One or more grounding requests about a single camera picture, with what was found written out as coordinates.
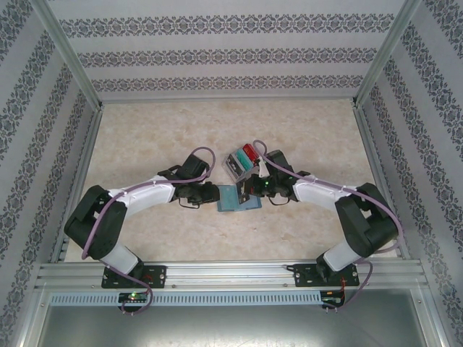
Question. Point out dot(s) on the teal credit card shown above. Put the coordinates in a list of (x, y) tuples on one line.
[(243, 159)]

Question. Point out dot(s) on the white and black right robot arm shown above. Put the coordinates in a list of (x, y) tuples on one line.
[(365, 224)]

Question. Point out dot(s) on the aluminium mounting rail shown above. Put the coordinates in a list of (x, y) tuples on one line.
[(228, 274)]

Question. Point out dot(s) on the aluminium right frame post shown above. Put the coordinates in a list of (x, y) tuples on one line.
[(387, 50)]

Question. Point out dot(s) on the red card with gold print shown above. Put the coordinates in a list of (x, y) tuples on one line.
[(249, 150)]

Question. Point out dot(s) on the aluminium right side rail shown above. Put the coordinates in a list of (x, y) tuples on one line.
[(366, 137)]

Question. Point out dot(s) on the clear acrylic card box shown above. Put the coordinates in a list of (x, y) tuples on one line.
[(235, 178)]

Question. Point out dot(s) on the left controller circuit board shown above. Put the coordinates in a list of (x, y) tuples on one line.
[(134, 298)]

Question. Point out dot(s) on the right controller circuit board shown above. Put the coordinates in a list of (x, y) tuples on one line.
[(331, 294)]

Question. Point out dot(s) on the grey sheet metal panel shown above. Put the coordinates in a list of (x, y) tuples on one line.
[(231, 327)]

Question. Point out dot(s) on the aluminium left frame post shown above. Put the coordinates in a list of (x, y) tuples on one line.
[(69, 50)]

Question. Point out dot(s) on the aluminium left side rail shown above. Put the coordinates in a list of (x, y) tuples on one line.
[(58, 253)]

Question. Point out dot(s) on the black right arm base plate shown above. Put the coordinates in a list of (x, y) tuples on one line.
[(302, 274)]

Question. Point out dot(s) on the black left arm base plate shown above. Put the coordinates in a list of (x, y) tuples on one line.
[(157, 276)]

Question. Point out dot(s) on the controller circuit board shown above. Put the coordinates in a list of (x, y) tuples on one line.
[(331, 294), (134, 298)]

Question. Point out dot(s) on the blue card holder wallet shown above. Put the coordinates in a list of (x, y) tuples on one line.
[(228, 199)]

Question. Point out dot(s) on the aluminium frame post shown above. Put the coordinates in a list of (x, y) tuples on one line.
[(69, 50), (387, 50)]

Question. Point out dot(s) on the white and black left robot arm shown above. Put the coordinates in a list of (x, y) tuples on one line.
[(94, 224)]

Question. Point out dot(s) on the aluminium back rail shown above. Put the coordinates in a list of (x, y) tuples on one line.
[(228, 99)]

